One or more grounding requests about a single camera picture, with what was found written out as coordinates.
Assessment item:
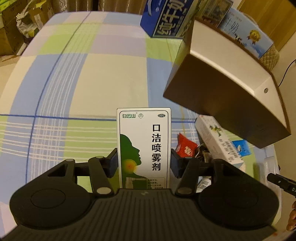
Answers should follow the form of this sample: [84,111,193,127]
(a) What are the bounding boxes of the cardboard boxes pile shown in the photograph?
[1,1,54,56]

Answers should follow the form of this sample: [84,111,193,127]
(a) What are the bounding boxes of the black power cable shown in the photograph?
[277,59,296,87]

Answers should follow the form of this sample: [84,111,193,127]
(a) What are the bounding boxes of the plaid bed sheet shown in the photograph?
[0,10,282,235]

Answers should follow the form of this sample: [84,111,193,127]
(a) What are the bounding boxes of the blue tissue packet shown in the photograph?
[232,140,251,157]

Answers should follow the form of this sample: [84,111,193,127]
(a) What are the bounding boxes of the light blue milk carton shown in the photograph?
[218,8,273,59]

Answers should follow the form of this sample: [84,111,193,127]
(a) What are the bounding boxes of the small white bottle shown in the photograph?
[196,176,211,193]

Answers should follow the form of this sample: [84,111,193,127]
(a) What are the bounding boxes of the red wedding candy pouch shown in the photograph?
[175,133,198,158]

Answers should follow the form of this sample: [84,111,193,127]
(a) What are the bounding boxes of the brown cardboard storage box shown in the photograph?
[163,20,291,148]

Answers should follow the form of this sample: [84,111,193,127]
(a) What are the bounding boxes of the dark blue milk carton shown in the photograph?
[140,0,198,39]

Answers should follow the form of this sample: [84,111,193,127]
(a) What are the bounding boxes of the brown curtain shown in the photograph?
[51,0,147,15]

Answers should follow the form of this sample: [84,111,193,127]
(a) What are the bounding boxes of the dark patterned sock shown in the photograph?
[195,144,212,163]

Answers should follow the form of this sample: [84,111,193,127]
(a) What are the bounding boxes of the white ointment box with bird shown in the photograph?
[195,114,246,172]

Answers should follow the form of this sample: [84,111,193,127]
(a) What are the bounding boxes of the person's right hand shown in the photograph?
[286,201,296,231]

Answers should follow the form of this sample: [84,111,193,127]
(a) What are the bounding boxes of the green white spray medicine box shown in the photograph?
[116,108,171,189]

